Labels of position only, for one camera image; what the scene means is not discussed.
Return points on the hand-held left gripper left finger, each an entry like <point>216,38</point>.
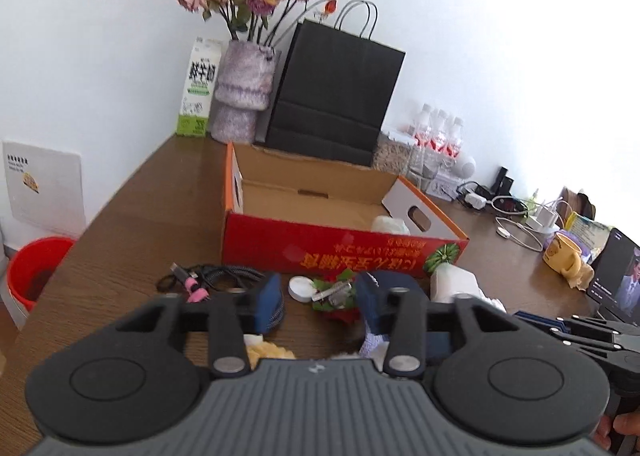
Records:
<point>267,303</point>

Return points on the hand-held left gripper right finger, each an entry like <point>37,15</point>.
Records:
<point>366,301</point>

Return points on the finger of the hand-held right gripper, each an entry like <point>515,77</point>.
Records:
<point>537,320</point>
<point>605,325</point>

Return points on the red flower brooch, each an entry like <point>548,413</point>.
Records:
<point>345,317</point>

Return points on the white plastic lid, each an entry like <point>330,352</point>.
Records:
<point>302,288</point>

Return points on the navy glasses case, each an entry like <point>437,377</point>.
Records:
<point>400,280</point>

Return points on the purple knit cloth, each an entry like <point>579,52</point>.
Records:
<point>372,343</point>

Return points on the white alpaca plush toy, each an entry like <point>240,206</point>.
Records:
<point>270,351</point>

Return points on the red cardboard box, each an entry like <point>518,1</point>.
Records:
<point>325,246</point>

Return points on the white translucent box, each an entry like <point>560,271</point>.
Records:
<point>452,283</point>

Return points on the person's right hand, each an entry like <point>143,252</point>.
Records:
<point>625,425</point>

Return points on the black tablet screen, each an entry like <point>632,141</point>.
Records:
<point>617,276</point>

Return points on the yellow mug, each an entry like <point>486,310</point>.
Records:
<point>562,253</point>

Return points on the crumpled white tissue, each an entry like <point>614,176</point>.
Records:
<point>390,225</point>

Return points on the yellow green pouch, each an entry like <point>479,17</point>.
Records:
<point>587,231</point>

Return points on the white plug charger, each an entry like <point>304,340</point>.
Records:
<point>545,217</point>

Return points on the brown leather bag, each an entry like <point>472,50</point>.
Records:
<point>580,201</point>

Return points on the small white charger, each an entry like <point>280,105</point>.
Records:
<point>477,200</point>

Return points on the white patterned tin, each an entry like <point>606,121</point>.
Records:
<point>445,186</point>

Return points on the black upright device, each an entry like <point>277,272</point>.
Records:
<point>502,181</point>

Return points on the clear glass cup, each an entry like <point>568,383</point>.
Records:
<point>422,168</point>

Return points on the clear sunflower seed jar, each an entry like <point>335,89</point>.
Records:
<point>392,153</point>

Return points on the white round speaker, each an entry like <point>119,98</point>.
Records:
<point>467,167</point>

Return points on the black paper bag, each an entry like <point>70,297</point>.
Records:
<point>335,86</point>

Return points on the white green milk carton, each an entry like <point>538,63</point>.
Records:
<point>200,86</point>

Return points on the red plastic bucket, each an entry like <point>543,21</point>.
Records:
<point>37,271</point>

